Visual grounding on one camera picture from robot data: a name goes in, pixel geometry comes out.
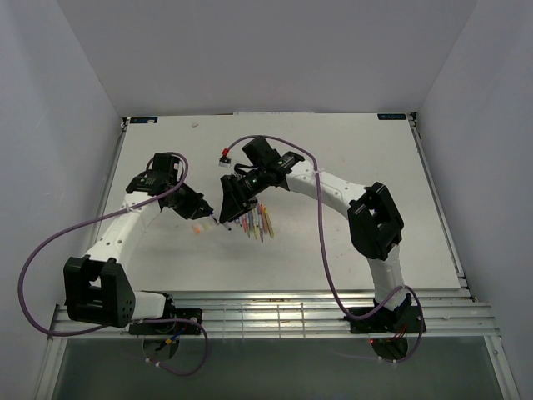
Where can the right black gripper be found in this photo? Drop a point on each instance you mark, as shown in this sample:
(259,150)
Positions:
(234,204)

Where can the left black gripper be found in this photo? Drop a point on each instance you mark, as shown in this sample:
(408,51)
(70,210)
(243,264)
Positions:
(196,199)

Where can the grey silver pen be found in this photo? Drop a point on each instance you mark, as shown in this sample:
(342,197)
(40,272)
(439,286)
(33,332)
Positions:
(250,226)

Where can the yellow green pen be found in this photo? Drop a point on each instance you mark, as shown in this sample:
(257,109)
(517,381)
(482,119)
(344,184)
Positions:
(269,225)

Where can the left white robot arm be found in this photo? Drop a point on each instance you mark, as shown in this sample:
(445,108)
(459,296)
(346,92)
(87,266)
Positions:
(97,288)

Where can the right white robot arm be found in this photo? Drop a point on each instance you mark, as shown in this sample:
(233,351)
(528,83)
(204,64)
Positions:
(374,221)

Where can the left blue corner label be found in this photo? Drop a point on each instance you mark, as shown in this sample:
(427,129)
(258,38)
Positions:
(143,120)

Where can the blue corner label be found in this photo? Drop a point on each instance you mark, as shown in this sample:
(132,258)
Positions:
(143,120)
(391,116)

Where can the right blue corner label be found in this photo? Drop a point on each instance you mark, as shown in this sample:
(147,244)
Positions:
(391,116)

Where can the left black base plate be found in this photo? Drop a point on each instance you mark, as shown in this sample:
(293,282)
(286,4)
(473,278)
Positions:
(171,323)

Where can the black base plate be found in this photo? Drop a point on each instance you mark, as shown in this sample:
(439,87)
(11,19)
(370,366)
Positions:
(387,321)
(171,323)

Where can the aluminium rail frame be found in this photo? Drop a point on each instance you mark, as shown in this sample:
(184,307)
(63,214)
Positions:
(243,315)

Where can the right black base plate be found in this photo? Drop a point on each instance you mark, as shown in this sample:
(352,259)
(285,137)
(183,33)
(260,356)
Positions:
(387,321)

